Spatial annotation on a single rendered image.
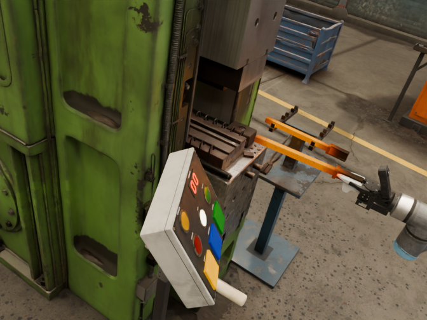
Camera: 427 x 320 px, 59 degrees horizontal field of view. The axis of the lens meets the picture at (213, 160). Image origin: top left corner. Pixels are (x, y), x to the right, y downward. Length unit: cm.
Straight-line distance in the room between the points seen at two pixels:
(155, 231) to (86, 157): 76
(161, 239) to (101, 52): 67
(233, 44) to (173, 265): 69
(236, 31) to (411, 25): 783
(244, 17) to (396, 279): 208
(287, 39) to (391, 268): 332
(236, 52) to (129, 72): 34
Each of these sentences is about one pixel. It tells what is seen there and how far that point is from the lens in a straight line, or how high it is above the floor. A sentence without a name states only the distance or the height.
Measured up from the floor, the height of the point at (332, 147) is 97.
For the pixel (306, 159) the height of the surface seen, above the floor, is 107.
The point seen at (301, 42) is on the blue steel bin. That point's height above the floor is 46.
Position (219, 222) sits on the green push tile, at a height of 101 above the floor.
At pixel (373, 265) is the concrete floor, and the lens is 279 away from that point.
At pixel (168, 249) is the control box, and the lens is 89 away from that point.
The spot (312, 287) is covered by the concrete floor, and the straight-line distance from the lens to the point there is 245.
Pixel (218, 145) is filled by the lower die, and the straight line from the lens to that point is 152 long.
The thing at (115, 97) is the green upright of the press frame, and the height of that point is 121.
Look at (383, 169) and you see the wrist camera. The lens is 139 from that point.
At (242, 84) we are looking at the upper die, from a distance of 132.
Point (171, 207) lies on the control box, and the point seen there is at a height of 119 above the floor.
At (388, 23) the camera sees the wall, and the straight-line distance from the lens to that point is 904.
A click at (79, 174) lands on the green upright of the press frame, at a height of 79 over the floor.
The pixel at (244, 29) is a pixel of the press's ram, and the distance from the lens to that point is 120.
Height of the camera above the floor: 181
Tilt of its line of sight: 35 degrees down
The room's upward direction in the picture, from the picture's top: 11 degrees clockwise
